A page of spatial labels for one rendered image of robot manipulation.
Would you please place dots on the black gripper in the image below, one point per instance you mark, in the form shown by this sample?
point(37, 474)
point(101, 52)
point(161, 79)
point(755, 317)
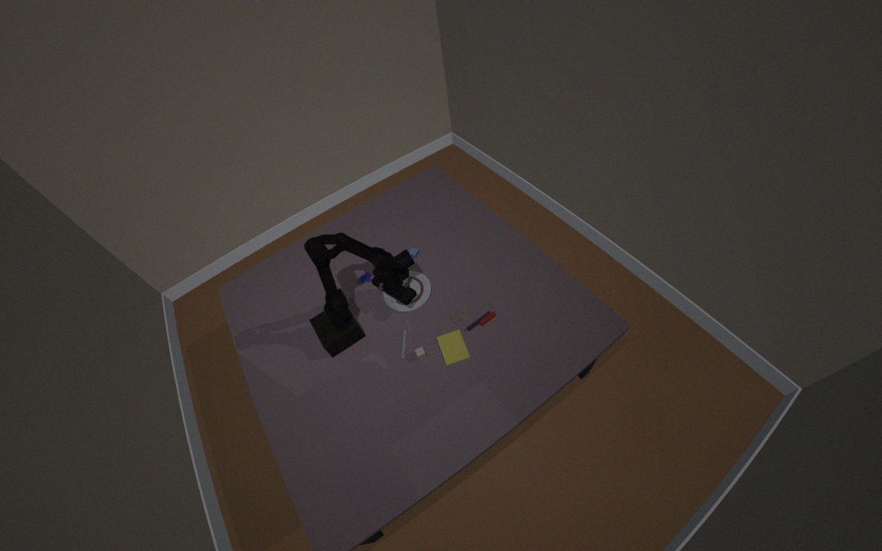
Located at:
point(396, 290)

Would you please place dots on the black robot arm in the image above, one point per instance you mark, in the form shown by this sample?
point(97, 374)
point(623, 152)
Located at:
point(336, 304)

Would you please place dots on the yellow flat rectangular sheet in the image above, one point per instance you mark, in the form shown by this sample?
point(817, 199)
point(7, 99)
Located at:
point(453, 347)

